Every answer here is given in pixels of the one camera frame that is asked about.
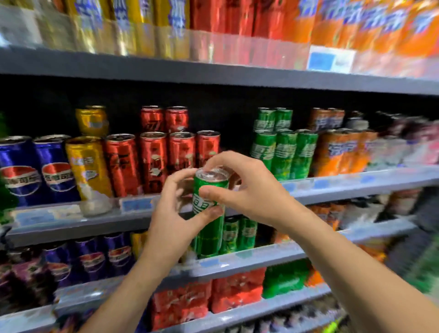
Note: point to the row of red-white-blue cans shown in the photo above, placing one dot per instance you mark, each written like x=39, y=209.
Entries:
x=418, y=137

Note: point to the blue drink multipack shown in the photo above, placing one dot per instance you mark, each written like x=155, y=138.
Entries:
x=68, y=324

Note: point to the orange drink multipack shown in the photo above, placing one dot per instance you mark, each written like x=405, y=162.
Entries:
x=374, y=247
x=313, y=278

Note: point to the person's right forearm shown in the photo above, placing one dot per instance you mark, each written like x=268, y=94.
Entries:
x=360, y=274

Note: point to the green drink multipack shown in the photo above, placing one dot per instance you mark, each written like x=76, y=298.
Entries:
x=284, y=278

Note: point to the slim yellow soda can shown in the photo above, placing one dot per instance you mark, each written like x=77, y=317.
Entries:
x=137, y=243

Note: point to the cluster of green plastic bottles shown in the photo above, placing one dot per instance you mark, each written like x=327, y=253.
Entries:
x=5, y=202

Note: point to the red soda can figure print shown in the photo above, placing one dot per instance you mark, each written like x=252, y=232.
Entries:
x=176, y=118
x=208, y=145
x=181, y=151
x=153, y=161

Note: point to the red drink multipack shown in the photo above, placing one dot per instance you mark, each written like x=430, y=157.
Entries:
x=181, y=302
x=236, y=291

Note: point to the person's right hand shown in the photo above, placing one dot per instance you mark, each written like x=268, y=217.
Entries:
x=260, y=195

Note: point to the red soda can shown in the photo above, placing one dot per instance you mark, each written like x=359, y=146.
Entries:
x=151, y=118
x=271, y=19
x=205, y=17
x=240, y=17
x=121, y=164

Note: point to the orange soda can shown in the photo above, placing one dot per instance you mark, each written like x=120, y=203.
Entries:
x=350, y=151
x=365, y=151
x=301, y=20
x=329, y=154
x=356, y=27
x=317, y=211
x=336, y=214
x=336, y=118
x=326, y=24
x=319, y=118
x=420, y=34
x=387, y=31

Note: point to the blue soda can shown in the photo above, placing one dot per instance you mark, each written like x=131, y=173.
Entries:
x=91, y=257
x=58, y=264
x=118, y=254
x=19, y=168
x=56, y=168

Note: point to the grey metal shelf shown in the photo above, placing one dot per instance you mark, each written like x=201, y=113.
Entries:
x=171, y=73

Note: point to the person's left hand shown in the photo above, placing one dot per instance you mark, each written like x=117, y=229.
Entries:
x=171, y=226

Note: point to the row of yellow cans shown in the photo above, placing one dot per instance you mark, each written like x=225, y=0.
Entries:
x=137, y=20

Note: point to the rows of large green bottles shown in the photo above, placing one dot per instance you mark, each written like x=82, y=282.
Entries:
x=422, y=267

